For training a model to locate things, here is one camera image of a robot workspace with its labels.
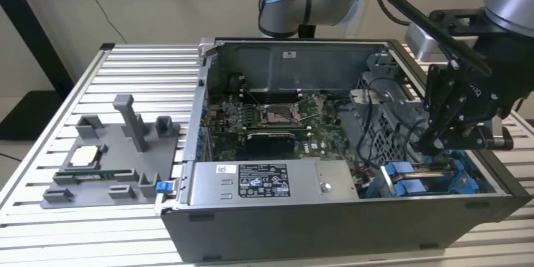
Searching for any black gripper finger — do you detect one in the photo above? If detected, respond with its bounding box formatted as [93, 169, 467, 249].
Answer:
[418, 64, 450, 156]
[442, 74, 486, 151]

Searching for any black disk wire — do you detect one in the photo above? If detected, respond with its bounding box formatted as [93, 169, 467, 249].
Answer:
[368, 78, 431, 156]

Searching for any grey disk bay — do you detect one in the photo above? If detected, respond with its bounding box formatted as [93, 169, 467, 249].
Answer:
[375, 151, 499, 199]

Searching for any grey perforated drive cage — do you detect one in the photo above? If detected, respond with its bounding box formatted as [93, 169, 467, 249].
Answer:
[336, 71, 428, 168]

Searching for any green motherboard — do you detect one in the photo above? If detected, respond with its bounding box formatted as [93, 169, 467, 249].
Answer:
[205, 91, 364, 168]

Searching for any CPU socket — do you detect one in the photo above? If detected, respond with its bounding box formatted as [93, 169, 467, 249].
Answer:
[258, 103, 304, 128]

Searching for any black open PC case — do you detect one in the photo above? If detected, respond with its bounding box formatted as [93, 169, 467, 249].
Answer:
[153, 37, 533, 263]

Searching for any silver power supply unit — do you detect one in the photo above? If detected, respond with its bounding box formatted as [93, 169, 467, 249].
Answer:
[185, 159, 360, 204]

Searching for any blue case latch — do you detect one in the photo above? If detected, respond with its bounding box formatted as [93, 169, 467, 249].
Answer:
[153, 180, 175, 194]

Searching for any grey parts rack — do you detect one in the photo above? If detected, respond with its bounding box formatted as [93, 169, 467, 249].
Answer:
[40, 94, 183, 210]

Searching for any green RAM stick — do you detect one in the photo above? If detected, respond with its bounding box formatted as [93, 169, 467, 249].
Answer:
[56, 169, 135, 181]

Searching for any silver CPU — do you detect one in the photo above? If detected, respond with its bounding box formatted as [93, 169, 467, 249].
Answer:
[68, 146, 101, 168]

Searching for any black box on floor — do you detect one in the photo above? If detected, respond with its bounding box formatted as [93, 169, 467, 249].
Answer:
[0, 90, 64, 141]

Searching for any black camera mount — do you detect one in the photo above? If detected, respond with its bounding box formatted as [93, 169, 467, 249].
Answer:
[466, 124, 515, 153]

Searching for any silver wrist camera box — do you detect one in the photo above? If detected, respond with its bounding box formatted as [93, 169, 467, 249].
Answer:
[404, 22, 478, 62]

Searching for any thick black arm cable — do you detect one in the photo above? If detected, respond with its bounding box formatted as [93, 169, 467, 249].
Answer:
[356, 0, 494, 76]

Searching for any red and black wire bundle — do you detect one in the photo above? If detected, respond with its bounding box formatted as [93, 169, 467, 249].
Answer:
[348, 166, 372, 190]

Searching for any socket cover metal frame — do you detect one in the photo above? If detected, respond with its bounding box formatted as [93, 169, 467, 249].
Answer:
[239, 88, 302, 105]

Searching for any thin black wall wire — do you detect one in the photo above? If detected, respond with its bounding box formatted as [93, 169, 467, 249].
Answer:
[69, 0, 128, 44]

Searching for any black upright post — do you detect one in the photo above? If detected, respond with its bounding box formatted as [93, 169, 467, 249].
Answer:
[0, 0, 77, 94]

